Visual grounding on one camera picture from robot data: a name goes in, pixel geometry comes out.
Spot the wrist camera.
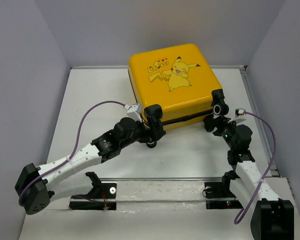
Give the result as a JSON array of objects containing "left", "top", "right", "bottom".
[
  {"left": 227, "top": 108, "right": 246, "bottom": 125},
  {"left": 126, "top": 103, "right": 143, "bottom": 122}
]

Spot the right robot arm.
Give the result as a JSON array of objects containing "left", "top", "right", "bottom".
[{"left": 202, "top": 114, "right": 295, "bottom": 240}]

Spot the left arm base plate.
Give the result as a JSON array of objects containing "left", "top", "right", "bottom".
[{"left": 69, "top": 181, "right": 117, "bottom": 211}]

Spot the yellow hard-shell suitcase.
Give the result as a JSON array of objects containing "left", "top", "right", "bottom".
[{"left": 128, "top": 43, "right": 229, "bottom": 131}]

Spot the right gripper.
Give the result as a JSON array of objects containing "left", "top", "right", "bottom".
[{"left": 202, "top": 114, "right": 238, "bottom": 150}]

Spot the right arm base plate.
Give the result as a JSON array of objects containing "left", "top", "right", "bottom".
[{"left": 202, "top": 181, "right": 242, "bottom": 210}]

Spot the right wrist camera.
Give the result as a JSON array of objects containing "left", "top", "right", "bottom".
[{"left": 227, "top": 108, "right": 246, "bottom": 125}]

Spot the aluminium table rail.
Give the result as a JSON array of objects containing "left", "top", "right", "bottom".
[{"left": 240, "top": 65, "right": 280, "bottom": 177}]

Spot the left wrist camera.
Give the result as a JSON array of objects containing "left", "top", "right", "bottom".
[{"left": 126, "top": 103, "right": 143, "bottom": 122}]

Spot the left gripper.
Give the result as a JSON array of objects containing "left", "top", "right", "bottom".
[{"left": 119, "top": 116, "right": 165, "bottom": 149}]

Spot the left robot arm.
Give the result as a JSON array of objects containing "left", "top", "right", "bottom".
[{"left": 14, "top": 113, "right": 166, "bottom": 215}]

